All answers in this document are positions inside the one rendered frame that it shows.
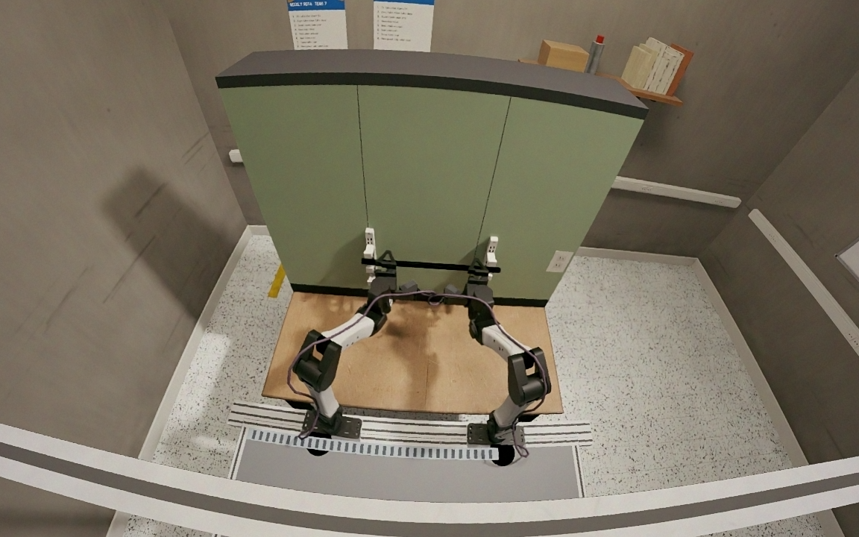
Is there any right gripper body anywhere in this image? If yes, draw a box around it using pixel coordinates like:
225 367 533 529
462 271 489 295

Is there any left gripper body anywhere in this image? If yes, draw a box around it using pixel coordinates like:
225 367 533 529
375 263 397 278

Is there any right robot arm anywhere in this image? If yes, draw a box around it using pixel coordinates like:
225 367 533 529
444 283 552 445

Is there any black long bar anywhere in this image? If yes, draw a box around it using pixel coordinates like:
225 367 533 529
362 259 500 273

